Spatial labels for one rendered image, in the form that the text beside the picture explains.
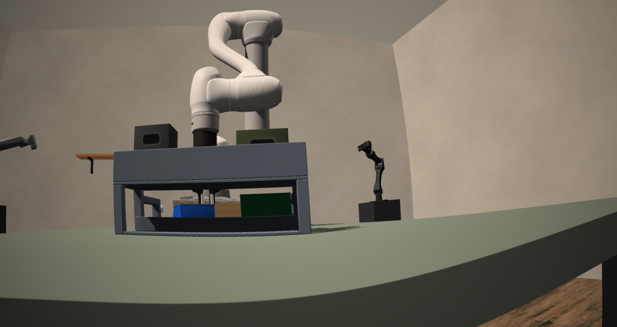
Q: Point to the blue bin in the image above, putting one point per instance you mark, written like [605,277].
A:
[194,210]

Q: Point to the olive green case with orange latches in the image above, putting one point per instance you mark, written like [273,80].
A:
[259,136]

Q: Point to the green bin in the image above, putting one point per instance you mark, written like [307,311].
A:
[266,204]

